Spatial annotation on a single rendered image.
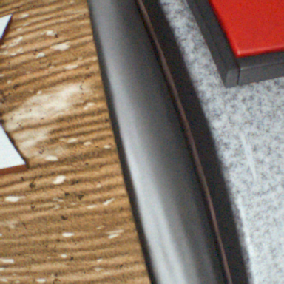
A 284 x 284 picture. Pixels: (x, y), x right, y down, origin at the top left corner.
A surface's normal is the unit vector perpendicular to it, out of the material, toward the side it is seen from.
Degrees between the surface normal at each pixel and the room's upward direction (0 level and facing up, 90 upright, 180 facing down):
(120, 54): 14
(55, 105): 0
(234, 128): 0
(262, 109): 0
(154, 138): 22
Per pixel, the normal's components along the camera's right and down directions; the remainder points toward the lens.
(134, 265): 0.01, -0.36
